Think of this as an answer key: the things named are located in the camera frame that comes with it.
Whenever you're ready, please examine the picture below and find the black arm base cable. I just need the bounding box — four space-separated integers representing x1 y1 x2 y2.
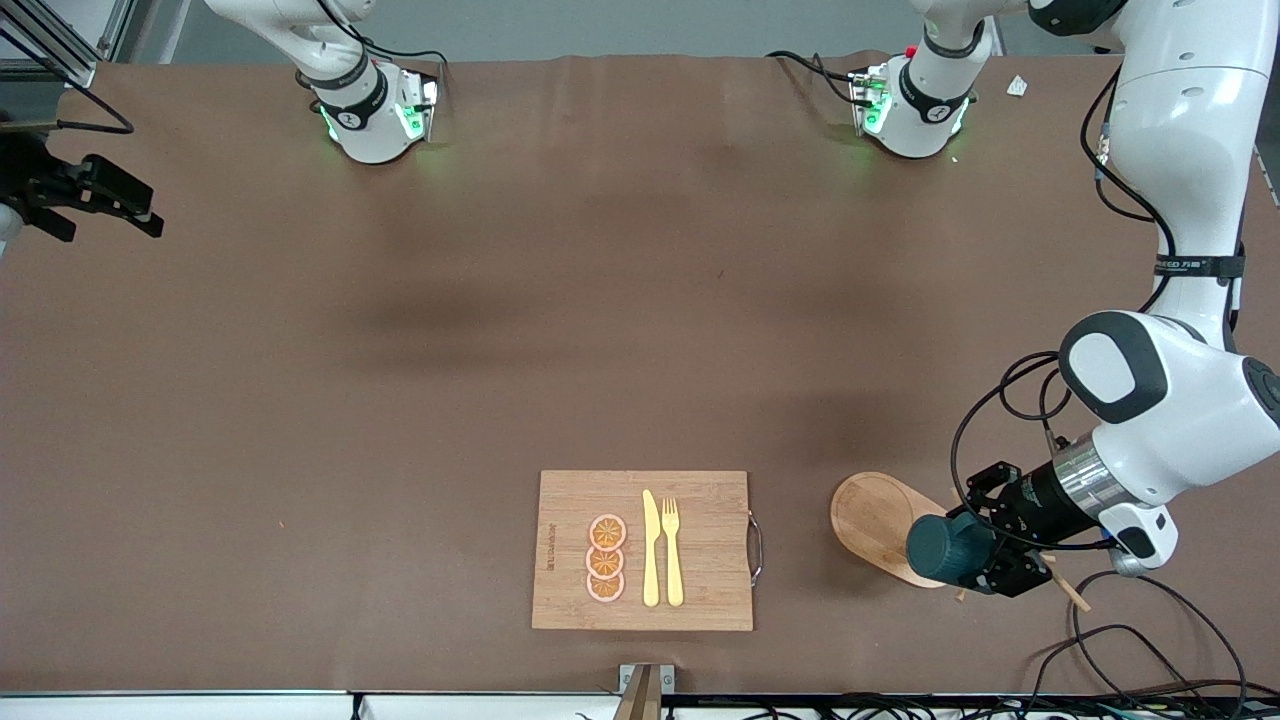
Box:
315 0 449 71
765 50 861 106

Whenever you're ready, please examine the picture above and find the aluminium frame profile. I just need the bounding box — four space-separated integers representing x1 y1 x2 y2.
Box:
0 0 98 89

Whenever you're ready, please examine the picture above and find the brown vertical post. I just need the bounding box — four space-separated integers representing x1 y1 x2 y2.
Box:
612 665 663 720

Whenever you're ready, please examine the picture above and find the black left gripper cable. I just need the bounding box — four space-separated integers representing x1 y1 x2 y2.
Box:
950 68 1181 553

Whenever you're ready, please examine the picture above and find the yellow plastic knife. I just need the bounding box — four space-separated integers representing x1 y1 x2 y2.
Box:
641 489 662 608

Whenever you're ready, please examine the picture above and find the black looped cable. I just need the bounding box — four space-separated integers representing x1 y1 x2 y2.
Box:
1028 625 1201 720
1070 570 1251 720

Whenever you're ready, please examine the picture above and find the bamboo cutting board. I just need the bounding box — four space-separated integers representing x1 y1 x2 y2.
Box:
531 470 764 632

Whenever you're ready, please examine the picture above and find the black right arm base cable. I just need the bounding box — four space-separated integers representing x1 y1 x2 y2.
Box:
315 0 449 71

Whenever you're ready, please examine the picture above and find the yellow plastic fork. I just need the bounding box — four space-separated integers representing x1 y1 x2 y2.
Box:
661 497 685 608

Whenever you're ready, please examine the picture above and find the metal table edge bracket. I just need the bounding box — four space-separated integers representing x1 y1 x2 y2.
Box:
619 662 677 695

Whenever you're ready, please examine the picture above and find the black left arm base cable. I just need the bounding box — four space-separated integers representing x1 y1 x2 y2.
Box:
765 50 861 106

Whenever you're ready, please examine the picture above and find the wooden mug tree stand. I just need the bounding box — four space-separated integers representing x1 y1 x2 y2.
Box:
830 472 1093 613

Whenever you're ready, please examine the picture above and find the dark teal cup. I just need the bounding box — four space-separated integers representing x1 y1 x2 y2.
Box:
907 513 996 588

